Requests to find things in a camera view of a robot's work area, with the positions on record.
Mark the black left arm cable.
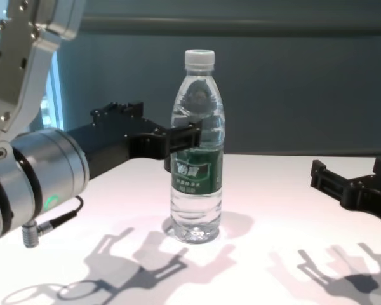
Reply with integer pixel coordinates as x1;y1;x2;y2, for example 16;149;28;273
21;195;85;249

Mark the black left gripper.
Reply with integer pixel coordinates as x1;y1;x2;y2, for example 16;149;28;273
65;101;204;181

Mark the grey horizontal handrail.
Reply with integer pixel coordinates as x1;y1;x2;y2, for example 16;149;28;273
79;14;381;36

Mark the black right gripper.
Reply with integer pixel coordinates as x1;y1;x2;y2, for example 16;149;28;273
309;156;381;230

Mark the clear water bottle green label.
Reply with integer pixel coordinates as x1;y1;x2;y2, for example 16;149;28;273
170;50;226;245

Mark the window glass strip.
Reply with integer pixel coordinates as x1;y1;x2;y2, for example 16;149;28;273
40;52;65;131

